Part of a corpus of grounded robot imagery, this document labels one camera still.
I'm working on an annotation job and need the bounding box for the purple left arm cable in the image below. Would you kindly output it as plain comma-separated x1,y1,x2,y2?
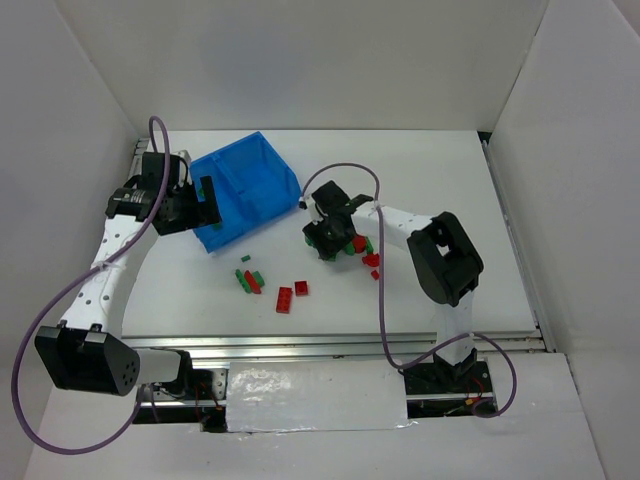
10,116,174,455

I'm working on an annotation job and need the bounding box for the red two by four lego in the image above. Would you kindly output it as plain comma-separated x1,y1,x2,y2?
275,286,293,314

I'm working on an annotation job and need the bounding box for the red rounded lego brick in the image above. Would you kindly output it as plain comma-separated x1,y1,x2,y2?
244,270,263,294

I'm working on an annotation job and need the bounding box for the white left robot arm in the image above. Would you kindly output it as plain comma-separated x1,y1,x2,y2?
34,150,220,397

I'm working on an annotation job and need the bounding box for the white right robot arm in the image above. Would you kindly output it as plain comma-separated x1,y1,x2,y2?
299,195,484,384

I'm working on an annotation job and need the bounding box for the silver foil tape sheet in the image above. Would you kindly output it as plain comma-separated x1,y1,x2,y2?
226,360,410,433

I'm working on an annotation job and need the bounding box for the red round lego piece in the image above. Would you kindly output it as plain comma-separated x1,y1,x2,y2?
362,253,380,268

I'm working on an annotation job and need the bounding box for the red square lego brick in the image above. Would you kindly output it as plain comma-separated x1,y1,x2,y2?
294,280,309,296

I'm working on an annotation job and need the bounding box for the green numbered lego brick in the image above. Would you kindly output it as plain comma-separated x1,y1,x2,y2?
252,271,265,287

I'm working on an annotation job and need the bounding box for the long green lego plate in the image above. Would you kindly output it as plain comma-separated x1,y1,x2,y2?
235,269,252,294

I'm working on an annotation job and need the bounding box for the large red green lego assembly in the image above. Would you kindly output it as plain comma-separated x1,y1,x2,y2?
342,235,374,255

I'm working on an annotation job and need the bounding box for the blue plastic divided bin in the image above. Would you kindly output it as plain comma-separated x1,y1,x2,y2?
190,132,301,253

